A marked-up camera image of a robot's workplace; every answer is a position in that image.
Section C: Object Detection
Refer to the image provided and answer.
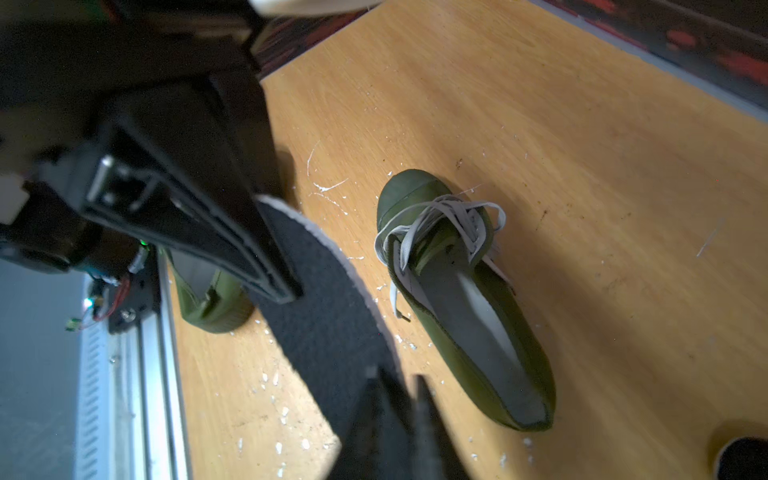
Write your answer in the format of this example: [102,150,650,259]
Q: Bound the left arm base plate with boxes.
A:
[107,251,161,335]

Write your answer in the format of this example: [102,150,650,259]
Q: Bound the green shoe white laces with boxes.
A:
[374,169,556,431]
[163,248,255,334]

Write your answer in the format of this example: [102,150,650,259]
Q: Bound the black insole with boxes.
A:
[714,437,768,480]
[256,195,403,437]

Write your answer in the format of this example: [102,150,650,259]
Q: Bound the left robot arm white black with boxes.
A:
[1,1,303,304]

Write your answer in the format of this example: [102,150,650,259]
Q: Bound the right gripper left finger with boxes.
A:
[327,367,413,479]

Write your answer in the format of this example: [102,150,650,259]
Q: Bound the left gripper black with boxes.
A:
[39,68,301,304]

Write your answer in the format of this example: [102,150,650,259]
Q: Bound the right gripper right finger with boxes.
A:
[413,375,469,480]

